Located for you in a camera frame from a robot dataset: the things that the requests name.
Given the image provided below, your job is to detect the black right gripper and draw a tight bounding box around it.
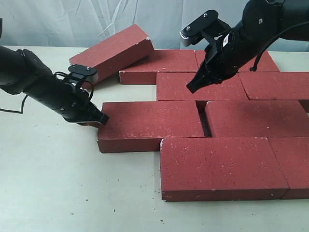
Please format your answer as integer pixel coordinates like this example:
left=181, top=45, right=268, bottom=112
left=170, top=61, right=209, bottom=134
left=186, top=36, right=244, bottom=93

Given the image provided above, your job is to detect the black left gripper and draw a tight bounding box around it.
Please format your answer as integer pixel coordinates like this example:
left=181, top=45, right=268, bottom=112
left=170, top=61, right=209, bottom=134
left=55, top=84, right=109, bottom=128

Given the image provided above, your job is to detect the red brick moved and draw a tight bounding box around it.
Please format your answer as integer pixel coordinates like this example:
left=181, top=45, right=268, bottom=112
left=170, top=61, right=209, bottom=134
left=156, top=72, right=251, bottom=102

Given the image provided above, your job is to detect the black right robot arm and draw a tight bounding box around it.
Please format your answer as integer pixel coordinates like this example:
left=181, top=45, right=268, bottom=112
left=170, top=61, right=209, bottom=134
left=180, top=0, right=309, bottom=93

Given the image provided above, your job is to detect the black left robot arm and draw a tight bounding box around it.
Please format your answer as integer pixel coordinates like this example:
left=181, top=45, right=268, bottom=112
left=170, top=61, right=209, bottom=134
left=0, top=46, right=109, bottom=126

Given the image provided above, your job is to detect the red brick back row right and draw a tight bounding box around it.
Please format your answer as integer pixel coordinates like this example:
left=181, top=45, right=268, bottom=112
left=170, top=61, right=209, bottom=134
left=195, top=49, right=281, bottom=73

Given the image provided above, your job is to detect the red brick third row right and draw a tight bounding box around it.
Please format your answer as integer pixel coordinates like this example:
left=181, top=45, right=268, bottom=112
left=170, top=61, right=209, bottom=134
left=239, top=72, right=309, bottom=100

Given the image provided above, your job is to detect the red brick back row left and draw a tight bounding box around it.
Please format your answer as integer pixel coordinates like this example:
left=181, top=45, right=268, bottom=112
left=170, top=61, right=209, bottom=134
left=119, top=50, right=198, bottom=85

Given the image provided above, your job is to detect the red brick tilted back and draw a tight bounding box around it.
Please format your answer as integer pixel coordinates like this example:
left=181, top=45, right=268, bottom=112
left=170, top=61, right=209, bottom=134
left=69, top=24, right=154, bottom=85

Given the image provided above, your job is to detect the red brick middle row right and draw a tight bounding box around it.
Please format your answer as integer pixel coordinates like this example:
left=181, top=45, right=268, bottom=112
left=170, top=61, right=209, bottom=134
left=205, top=100, right=309, bottom=138

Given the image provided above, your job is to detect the red brick front row left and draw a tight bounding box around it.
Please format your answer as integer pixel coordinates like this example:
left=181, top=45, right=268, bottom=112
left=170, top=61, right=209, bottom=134
left=160, top=137, right=289, bottom=202

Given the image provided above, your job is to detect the red brick front row right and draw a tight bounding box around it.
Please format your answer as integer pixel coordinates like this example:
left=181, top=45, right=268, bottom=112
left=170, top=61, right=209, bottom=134
left=268, top=137, right=309, bottom=200

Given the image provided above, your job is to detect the white backdrop cloth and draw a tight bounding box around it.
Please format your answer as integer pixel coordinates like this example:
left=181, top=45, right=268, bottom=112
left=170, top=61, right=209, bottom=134
left=0, top=0, right=246, bottom=49

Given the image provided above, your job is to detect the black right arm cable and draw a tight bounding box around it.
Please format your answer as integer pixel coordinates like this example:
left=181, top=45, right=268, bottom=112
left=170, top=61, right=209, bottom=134
left=250, top=20, right=309, bottom=73

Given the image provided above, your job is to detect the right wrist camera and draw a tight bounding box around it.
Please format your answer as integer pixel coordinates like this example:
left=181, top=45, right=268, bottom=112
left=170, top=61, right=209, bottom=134
left=180, top=10, right=231, bottom=47

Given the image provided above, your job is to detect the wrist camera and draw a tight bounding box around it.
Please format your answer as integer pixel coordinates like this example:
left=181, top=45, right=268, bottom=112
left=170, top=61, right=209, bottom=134
left=68, top=64, right=98, bottom=84
left=180, top=10, right=231, bottom=47

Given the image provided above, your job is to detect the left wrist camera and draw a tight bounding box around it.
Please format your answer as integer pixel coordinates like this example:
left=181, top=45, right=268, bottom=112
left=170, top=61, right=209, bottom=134
left=68, top=64, right=98, bottom=84

